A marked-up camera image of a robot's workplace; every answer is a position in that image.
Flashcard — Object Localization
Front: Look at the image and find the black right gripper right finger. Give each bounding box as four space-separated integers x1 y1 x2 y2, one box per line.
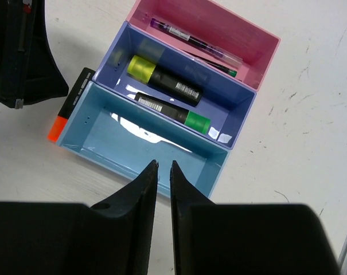
170 162 340 274

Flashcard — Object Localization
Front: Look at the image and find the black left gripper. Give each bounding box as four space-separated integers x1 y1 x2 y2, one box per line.
0 1 69 109

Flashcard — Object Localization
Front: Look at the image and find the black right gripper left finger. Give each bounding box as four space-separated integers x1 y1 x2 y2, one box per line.
0 160 158 274

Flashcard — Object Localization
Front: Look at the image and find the orange cap black highlighter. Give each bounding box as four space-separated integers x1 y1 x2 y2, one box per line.
48 68 95 143

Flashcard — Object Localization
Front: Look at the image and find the yellow cap black highlighter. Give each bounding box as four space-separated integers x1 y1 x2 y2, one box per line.
127 55 203 107

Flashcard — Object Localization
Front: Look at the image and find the green cap black highlighter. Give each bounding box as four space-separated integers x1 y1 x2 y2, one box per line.
134 92 210 134

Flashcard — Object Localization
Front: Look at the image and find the purple ink refill pen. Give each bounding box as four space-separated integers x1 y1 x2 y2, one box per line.
150 18 243 68

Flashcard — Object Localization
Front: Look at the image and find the green ink refill pen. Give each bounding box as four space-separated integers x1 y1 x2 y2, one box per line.
185 50 237 77

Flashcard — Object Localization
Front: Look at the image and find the light blue plastic bin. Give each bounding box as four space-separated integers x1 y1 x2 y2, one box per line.
56 82 229 197

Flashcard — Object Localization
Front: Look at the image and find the purple-blue plastic bin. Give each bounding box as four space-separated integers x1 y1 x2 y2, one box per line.
93 22 255 150

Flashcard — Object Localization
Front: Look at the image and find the pink plastic bin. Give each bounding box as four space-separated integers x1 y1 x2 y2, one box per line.
126 1 280 91

